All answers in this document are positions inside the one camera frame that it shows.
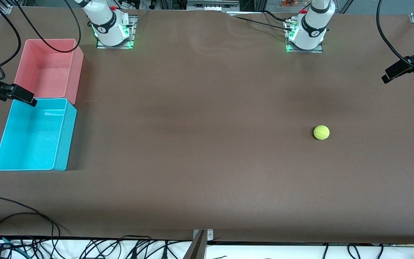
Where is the thin black cable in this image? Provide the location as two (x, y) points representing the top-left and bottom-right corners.
(227, 14), (292, 31)

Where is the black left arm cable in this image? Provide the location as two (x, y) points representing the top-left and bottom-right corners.
(377, 0), (414, 71)

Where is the yellow tennis ball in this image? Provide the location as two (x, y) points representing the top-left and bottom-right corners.
(313, 125), (330, 140)

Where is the teal cable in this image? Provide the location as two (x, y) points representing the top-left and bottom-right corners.
(0, 235), (24, 254)

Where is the grey power strip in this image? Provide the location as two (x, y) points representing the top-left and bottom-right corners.
(187, 0), (240, 11)

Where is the thick black cable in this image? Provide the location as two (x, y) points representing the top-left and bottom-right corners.
(263, 10), (291, 23)

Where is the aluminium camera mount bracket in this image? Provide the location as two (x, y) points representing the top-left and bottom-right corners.
(183, 229), (214, 259)

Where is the pink plastic bin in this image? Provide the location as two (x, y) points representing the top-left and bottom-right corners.
(14, 39), (84, 105)

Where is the blue plastic bin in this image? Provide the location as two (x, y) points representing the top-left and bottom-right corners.
(0, 98), (77, 171)

